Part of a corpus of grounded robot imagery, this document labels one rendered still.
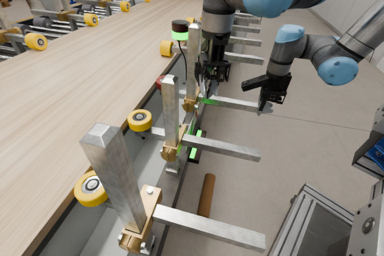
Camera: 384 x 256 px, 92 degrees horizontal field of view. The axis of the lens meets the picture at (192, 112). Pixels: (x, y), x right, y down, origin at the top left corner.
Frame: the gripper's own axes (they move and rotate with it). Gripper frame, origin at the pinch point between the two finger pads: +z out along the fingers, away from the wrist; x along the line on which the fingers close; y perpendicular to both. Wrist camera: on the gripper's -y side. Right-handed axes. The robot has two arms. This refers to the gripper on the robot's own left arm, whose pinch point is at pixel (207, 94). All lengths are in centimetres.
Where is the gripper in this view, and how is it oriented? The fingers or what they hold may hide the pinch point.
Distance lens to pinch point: 60.0
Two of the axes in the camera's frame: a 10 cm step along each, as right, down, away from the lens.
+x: 9.9, -0.3, 1.1
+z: -0.5, 7.7, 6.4
